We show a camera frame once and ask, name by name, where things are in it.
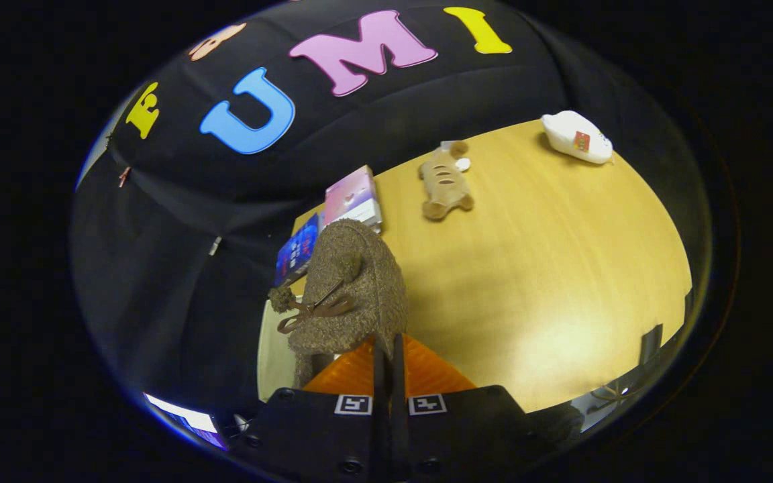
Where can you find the white pouch red label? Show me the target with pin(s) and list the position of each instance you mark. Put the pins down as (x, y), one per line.
(569, 133)

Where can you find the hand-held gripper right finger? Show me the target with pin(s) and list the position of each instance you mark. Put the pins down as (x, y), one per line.
(467, 429)

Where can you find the open laptop computer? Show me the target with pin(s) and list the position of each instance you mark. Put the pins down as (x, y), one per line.
(185, 417)

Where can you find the dark blue book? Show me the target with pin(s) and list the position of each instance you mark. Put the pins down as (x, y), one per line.
(297, 249)

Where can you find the brown fuzzy slipper shoe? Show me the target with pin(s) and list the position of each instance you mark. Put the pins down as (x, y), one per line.
(366, 282)

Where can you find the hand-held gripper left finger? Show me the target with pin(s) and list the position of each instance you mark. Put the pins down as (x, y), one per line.
(333, 436)

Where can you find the pink clothes peg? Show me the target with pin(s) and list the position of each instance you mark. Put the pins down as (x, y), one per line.
(123, 176)

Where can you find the pink cover book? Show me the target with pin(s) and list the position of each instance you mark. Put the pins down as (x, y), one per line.
(351, 196)

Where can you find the tan plush toy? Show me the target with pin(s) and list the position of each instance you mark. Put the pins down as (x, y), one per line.
(445, 181)

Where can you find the black chair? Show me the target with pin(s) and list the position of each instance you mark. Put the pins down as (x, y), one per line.
(651, 343)

